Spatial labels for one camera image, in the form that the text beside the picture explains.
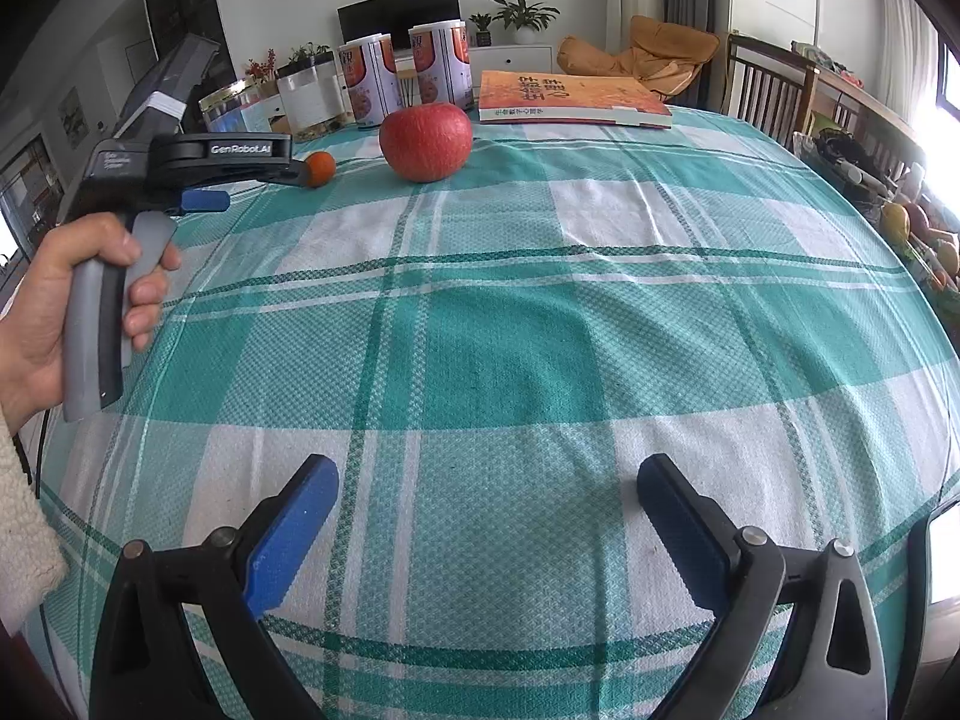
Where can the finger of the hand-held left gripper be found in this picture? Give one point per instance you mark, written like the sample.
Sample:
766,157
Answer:
206,201
289,174

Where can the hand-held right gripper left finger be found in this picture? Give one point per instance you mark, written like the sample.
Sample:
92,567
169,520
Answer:
292,532

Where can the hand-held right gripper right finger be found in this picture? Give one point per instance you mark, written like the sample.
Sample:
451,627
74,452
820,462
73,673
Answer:
679,525

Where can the small orange tangerine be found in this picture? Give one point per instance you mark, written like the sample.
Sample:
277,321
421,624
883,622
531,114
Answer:
322,169

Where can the red apple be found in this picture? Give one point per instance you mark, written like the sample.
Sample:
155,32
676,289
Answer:
425,142

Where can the person's left forearm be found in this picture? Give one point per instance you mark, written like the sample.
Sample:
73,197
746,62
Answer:
26,540

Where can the person's left hand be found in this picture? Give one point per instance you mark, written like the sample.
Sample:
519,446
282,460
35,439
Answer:
45,300

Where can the glass jar with gold lid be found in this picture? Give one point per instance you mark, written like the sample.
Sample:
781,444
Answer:
232,109

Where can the red flower plant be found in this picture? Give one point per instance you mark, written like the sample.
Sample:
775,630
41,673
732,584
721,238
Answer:
261,66

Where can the red and white can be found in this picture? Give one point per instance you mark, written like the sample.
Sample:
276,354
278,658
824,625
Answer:
367,82
442,67

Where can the green potted plant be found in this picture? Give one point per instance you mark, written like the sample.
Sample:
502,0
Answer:
307,52

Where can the dark glass door cabinet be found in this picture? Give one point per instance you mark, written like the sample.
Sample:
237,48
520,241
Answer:
169,0

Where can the black television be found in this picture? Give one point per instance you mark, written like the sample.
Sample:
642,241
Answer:
390,11

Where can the small potted plant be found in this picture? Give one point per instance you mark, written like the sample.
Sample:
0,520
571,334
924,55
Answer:
481,28

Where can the teal plaid tablecloth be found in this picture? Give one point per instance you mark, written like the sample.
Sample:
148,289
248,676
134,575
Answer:
487,360

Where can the white television cabinet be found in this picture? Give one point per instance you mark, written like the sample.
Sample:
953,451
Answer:
517,58

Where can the leafy potted plant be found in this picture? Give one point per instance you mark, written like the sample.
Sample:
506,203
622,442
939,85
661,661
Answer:
525,15

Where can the orange book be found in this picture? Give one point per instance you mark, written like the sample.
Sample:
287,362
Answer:
570,94

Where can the orange cloth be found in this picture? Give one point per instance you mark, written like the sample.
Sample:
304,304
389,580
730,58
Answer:
652,45

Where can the dark wooden chair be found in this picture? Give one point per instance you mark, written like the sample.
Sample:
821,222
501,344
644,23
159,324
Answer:
765,90

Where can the cluttered wooden side table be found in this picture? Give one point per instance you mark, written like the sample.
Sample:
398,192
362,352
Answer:
862,120

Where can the window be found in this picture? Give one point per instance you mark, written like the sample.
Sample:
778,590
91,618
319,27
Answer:
945,75

